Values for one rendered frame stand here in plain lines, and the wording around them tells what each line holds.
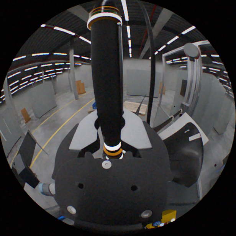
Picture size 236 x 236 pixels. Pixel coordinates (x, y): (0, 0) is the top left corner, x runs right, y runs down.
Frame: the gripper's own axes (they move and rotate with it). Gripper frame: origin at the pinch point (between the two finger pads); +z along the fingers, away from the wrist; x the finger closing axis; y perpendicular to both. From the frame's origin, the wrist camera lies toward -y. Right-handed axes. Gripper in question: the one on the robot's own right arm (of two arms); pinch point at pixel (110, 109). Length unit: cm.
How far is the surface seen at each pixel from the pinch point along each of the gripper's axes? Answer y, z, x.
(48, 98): 58, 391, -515
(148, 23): -18.2, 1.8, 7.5
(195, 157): 3.6, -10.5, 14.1
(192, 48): -43, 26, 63
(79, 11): -296, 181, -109
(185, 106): 9, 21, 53
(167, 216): 40, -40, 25
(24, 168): 25, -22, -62
